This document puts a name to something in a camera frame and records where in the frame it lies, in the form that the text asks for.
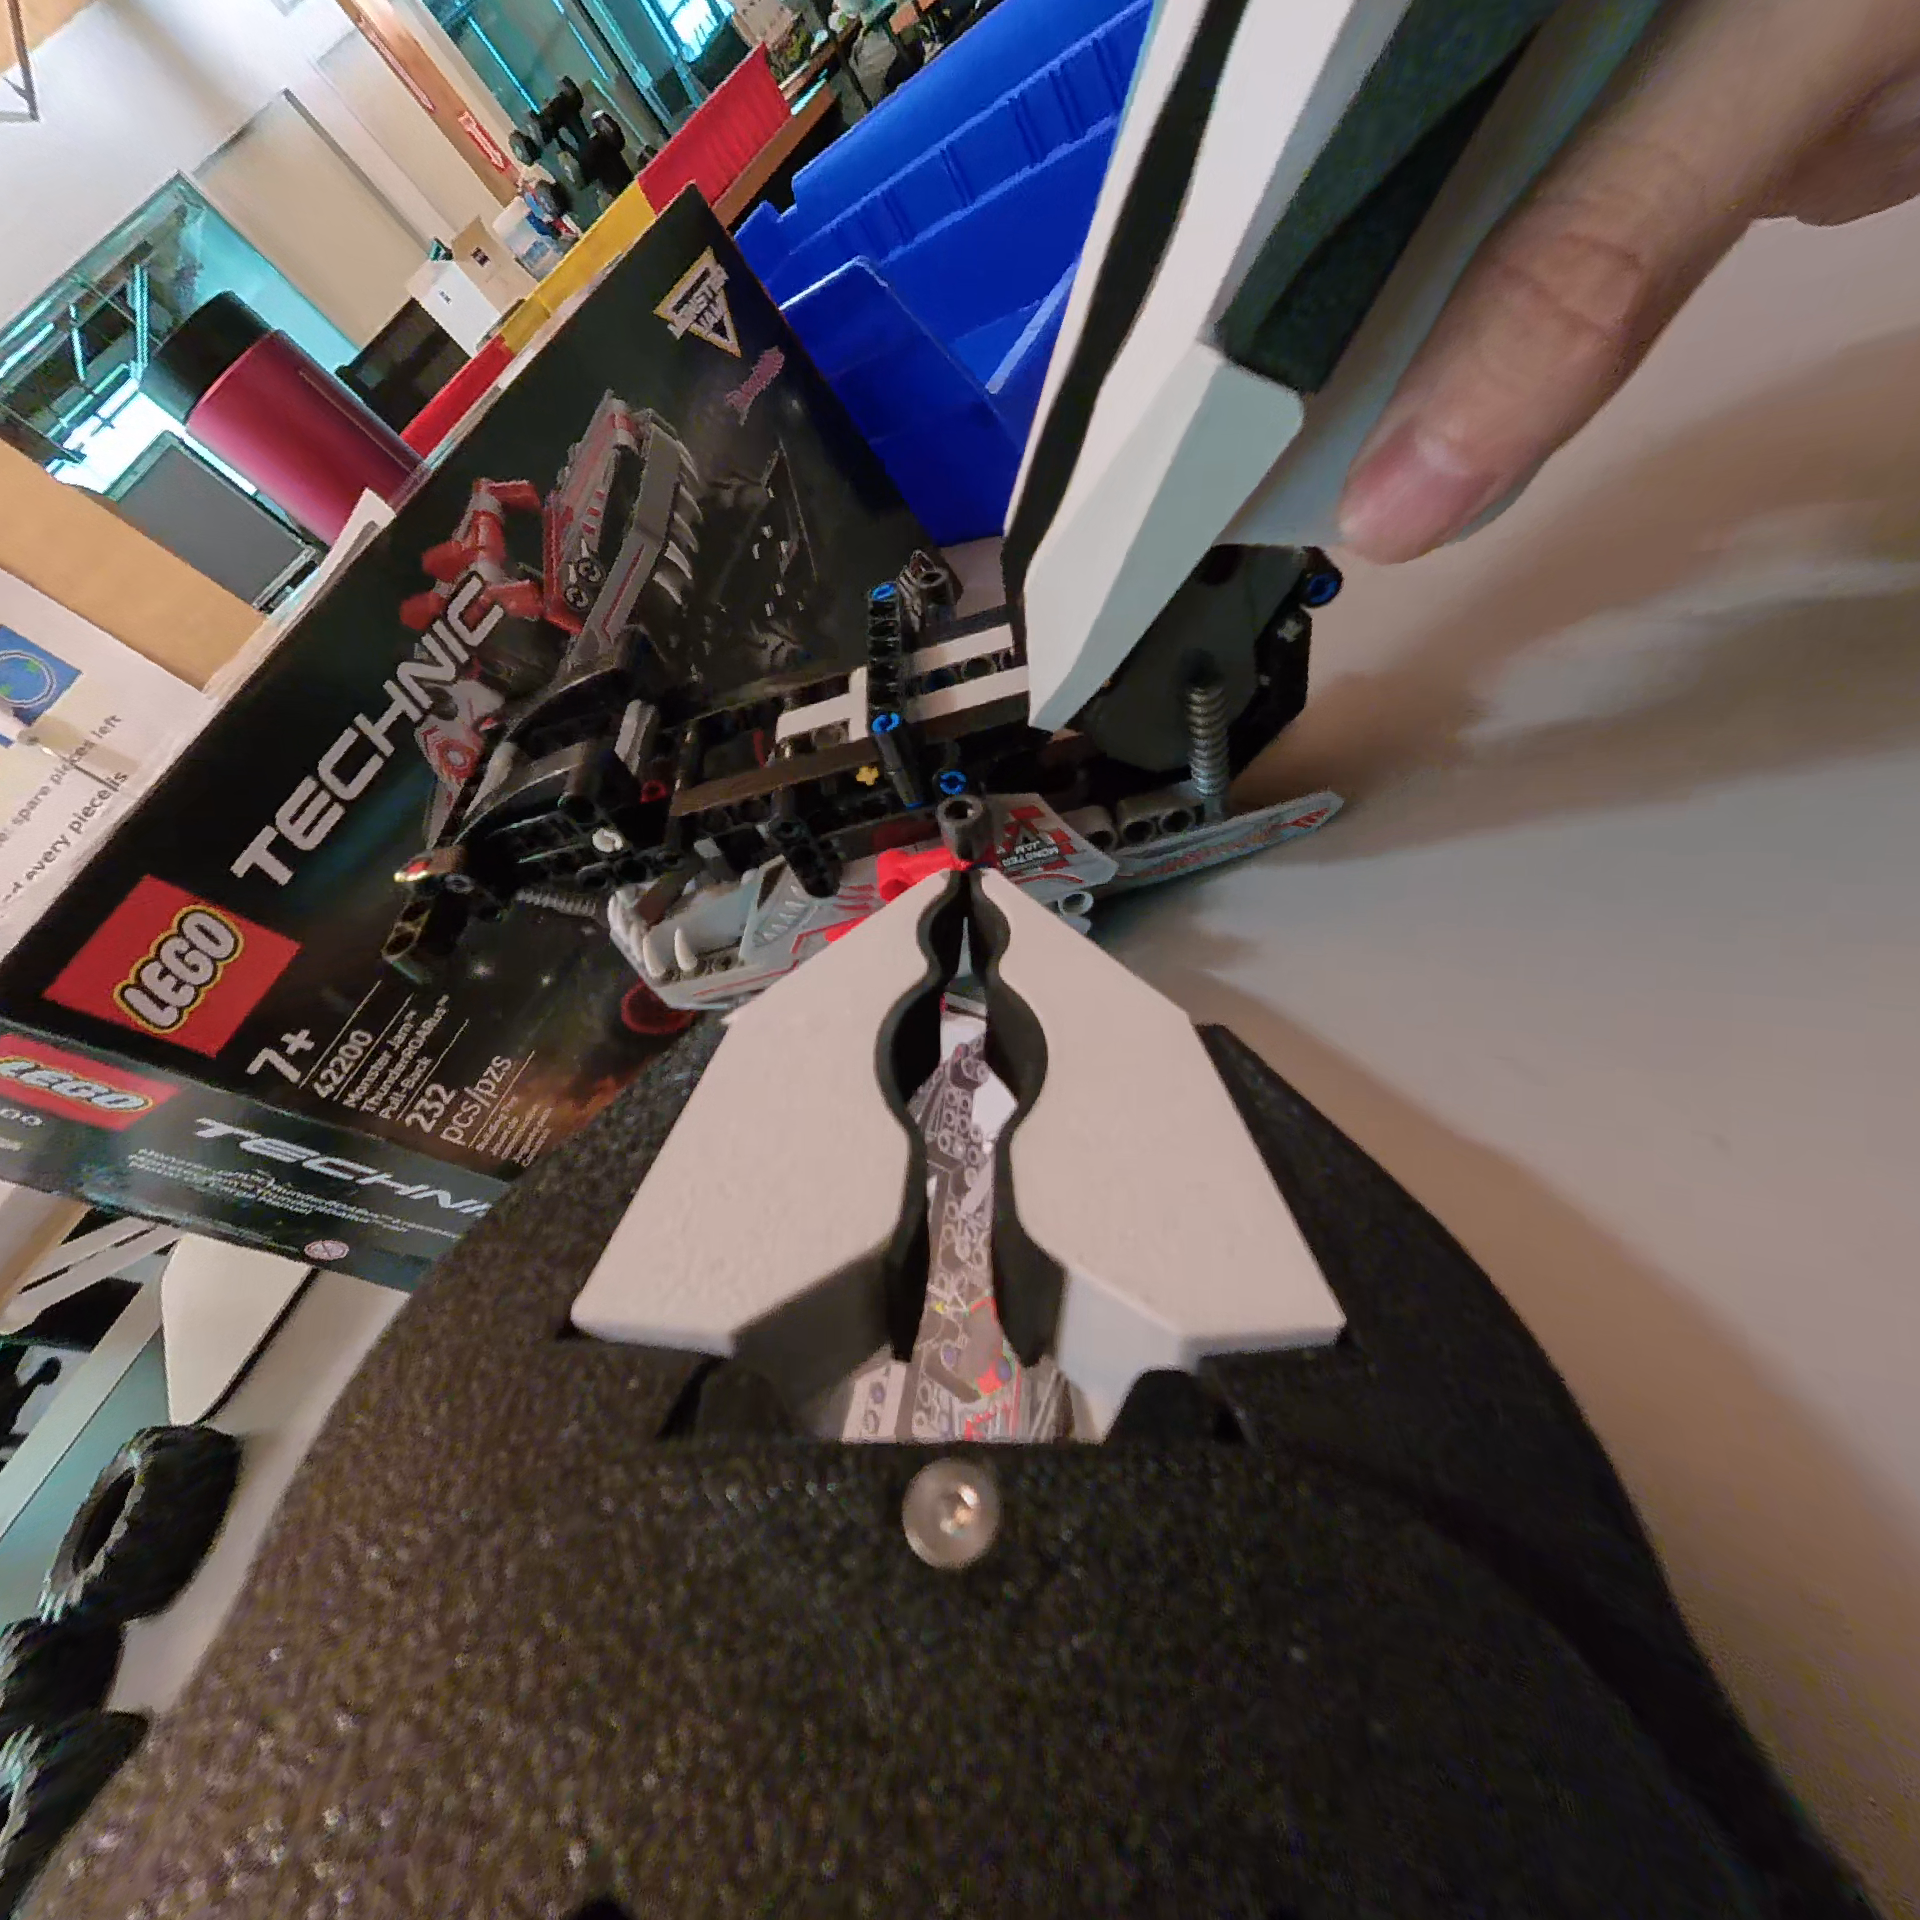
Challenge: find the maroon cylinder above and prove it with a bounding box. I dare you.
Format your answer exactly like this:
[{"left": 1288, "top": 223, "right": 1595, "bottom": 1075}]
[{"left": 187, "top": 328, "right": 429, "bottom": 548}]

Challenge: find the instruction poster sheet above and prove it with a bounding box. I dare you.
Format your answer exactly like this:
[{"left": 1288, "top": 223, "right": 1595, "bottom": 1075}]
[{"left": 0, "top": 435, "right": 270, "bottom": 963}]

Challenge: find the yellow plastic bin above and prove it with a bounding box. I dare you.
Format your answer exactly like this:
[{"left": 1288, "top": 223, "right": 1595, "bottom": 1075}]
[{"left": 503, "top": 182, "right": 664, "bottom": 357}]

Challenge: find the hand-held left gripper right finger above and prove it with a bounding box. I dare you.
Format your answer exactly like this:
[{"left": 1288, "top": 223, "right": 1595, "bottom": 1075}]
[{"left": 971, "top": 870, "right": 1346, "bottom": 1438}]

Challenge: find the grey desk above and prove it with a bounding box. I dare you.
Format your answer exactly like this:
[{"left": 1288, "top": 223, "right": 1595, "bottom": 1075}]
[{"left": 931, "top": 195, "right": 1920, "bottom": 1920}]

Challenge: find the toy vehicle model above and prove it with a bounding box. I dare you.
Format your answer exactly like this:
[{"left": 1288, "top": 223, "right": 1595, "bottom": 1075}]
[{"left": 394, "top": 539, "right": 1346, "bottom": 1037}]

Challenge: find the dark toy set box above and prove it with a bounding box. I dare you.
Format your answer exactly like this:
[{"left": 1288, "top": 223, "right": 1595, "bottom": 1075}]
[{"left": 0, "top": 182, "right": 962, "bottom": 1295}]

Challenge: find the blue plastic bin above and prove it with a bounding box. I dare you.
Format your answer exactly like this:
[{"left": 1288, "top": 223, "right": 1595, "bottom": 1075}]
[
  {"left": 735, "top": 195, "right": 1087, "bottom": 543},
  {"left": 786, "top": 0, "right": 1162, "bottom": 301}
]

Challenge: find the instruction booklet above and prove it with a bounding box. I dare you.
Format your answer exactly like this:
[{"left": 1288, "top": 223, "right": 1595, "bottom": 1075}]
[{"left": 838, "top": 1020, "right": 1082, "bottom": 1445}]

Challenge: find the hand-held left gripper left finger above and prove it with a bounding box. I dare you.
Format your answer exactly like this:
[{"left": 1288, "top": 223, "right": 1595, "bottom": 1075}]
[{"left": 570, "top": 865, "right": 962, "bottom": 1415}]

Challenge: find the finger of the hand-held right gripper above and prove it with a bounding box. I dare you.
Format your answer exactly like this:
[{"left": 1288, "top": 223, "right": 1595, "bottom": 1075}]
[
  {"left": 1005, "top": 0, "right": 1415, "bottom": 732},
  {"left": 998, "top": 0, "right": 1251, "bottom": 553}
]

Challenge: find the red plastic bin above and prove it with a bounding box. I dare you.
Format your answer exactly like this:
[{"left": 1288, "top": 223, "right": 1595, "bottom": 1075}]
[
  {"left": 403, "top": 335, "right": 518, "bottom": 455},
  {"left": 682, "top": 59, "right": 799, "bottom": 200}
]

